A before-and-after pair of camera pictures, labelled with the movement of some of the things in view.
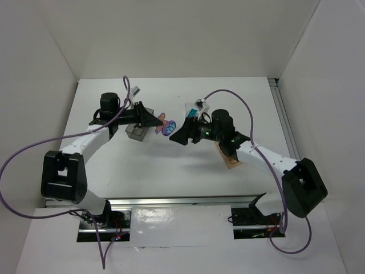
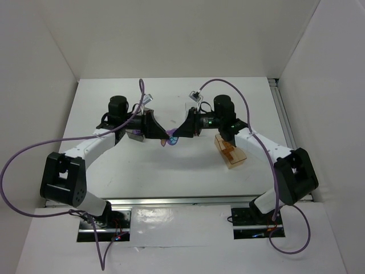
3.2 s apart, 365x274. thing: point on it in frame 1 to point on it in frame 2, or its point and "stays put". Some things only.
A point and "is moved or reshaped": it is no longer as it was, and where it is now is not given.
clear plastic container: x=189 y=106 stays put
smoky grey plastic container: x=138 y=133 stays put
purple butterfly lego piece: x=159 y=128 to x=171 y=140
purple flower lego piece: x=170 y=126 is moved or reshaped
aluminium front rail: x=164 y=201 stays put
